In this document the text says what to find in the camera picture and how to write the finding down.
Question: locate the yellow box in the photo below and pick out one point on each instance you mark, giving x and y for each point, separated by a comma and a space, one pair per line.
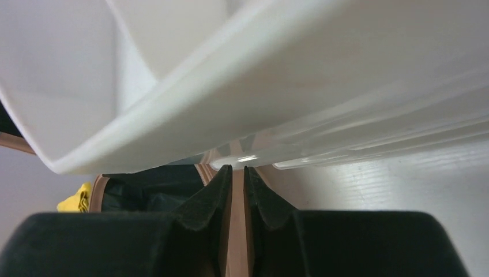
79, 202

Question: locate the pink hard-shell suitcase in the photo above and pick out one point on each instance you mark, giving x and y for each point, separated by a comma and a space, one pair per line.
165, 188

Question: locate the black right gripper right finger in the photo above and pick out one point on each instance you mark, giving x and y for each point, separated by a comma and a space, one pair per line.
288, 241

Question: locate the white plastic drawer organizer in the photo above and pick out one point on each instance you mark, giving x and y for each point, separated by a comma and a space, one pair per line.
125, 86

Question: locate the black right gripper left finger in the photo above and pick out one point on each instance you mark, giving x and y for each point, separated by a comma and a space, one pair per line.
188, 241

